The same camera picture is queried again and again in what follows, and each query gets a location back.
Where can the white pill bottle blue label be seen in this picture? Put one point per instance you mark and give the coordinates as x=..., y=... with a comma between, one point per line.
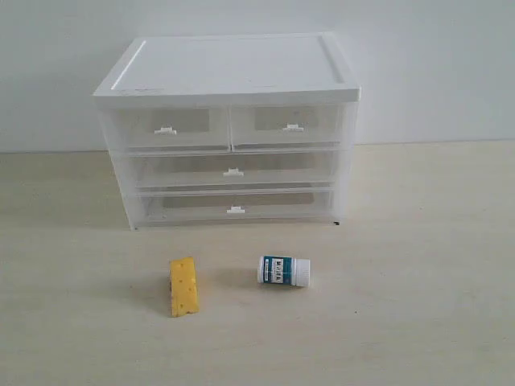
x=284, y=271

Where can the clear plastic container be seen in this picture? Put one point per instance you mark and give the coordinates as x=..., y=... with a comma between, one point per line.
x=279, y=203
x=225, y=169

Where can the white plastic drawer cabinet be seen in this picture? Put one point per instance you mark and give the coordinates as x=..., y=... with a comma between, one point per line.
x=221, y=72

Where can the yellow cheese wedge toy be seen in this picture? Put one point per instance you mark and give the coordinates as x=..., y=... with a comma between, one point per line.
x=183, y=287

